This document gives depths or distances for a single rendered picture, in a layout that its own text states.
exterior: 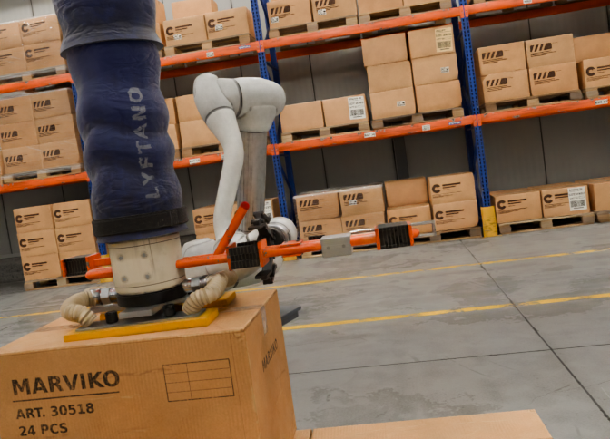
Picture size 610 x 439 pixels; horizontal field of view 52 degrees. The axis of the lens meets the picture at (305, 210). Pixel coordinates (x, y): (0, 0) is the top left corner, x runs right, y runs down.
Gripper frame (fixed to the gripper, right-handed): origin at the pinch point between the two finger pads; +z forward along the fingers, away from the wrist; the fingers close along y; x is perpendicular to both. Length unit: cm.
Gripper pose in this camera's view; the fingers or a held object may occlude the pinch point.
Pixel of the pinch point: (259, 251)
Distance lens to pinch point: 151.8
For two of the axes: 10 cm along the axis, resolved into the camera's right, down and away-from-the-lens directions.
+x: -9.8, 1.3, 1.2
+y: 1.4, 9.9, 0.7
